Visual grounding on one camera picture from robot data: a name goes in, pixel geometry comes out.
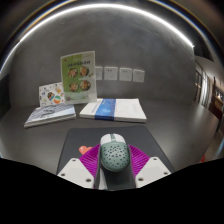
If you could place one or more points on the green and white computer mouse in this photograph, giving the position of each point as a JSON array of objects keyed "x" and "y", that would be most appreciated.
[{"x": 114, "y": 155}]

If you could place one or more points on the grey flat book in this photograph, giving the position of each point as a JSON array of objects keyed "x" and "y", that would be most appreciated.
[{"x": 50, "y": 115}]

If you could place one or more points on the white card with stickers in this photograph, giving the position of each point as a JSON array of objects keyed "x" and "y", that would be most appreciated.
[{"x": 50, "y": 95}]

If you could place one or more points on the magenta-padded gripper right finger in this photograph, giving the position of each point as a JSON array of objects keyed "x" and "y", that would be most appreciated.
[{"x": 151, "y": 170}]

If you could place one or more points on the white book with blue band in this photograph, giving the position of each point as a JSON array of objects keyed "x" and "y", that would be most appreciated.
[{"x": 126, "y": 109}]

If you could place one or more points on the curved ceiling light strip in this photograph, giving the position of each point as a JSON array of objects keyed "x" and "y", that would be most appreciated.
[{"x": 100, "y": 6}]

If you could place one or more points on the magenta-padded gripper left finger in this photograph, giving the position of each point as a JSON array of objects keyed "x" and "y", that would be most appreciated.
[{"x": 76, "y": 171}]

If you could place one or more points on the dark mouse pad heart print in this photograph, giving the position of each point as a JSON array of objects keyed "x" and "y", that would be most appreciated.
[{"x": 86, "y": 136}]

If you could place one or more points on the green menu sign stand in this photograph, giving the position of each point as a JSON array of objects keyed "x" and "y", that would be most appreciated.
[{"x": 78, "y": 78}]

